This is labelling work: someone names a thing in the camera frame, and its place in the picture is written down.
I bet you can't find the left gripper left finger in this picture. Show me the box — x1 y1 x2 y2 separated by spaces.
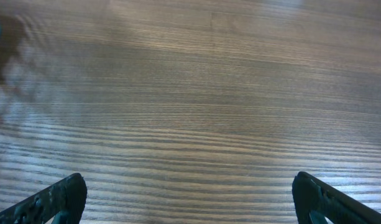
0 173 87 224

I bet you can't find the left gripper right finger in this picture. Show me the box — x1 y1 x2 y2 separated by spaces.
292 172 381 224

